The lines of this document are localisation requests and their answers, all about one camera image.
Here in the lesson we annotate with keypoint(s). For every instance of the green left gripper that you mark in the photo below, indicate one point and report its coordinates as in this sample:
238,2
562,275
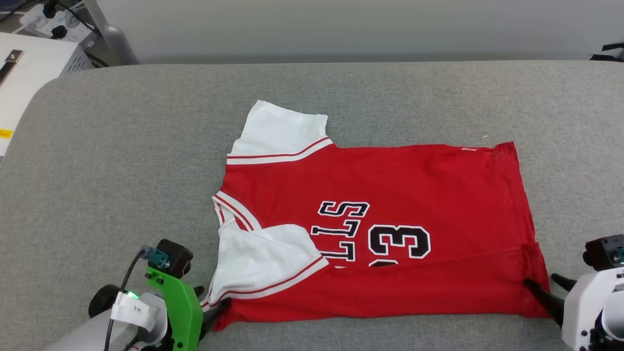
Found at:
185,312

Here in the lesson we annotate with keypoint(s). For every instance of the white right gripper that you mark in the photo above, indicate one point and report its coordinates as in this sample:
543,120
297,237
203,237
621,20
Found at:
582,307

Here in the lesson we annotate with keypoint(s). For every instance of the red white basketball jersey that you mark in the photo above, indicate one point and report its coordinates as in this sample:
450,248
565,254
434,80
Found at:
390,185

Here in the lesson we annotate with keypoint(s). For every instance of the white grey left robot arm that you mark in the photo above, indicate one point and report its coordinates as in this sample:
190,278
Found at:
83,336

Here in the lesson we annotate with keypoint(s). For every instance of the black tape strip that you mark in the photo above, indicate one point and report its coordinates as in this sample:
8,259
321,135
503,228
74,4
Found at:
607,57
614,47

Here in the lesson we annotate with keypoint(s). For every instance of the grey metal partition leg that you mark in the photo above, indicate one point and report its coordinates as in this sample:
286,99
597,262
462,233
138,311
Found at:
119,48

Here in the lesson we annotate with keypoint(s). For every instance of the white partition panel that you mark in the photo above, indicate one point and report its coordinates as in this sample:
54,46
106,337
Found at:
341,24

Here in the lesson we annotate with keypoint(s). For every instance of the white power strip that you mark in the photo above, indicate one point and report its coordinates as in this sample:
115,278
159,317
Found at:
68,29

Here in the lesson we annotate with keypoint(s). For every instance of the black power plug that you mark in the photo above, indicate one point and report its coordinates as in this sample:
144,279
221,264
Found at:
58,32
48,9

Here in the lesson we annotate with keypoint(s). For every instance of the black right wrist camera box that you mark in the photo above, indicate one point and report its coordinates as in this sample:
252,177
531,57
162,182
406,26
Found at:
602,251

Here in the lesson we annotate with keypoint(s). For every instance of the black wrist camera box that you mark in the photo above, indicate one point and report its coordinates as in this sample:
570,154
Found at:
178,256
602,251

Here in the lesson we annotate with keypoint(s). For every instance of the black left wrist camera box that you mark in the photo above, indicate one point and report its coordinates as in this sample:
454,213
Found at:
178,256

